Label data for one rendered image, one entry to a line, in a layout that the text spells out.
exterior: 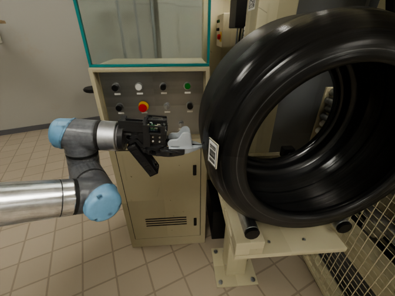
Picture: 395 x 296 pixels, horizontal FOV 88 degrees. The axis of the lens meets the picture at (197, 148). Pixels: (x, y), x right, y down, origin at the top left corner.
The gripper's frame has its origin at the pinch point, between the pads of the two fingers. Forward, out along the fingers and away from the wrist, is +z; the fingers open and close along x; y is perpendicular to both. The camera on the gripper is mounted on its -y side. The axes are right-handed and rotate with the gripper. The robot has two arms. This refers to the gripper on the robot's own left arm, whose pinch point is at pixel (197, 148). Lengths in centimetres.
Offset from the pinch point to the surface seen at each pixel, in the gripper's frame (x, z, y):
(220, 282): 21, 28, -109
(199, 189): 51, 12, -59
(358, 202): -11.8, 42.4, -6.9
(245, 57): -4.9, 6.5, 23.7
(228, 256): 26, 31, -89
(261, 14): 26.8, 18.5, 34.0
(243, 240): -9.7, 15.7, -25.4
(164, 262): 38, -8, -115
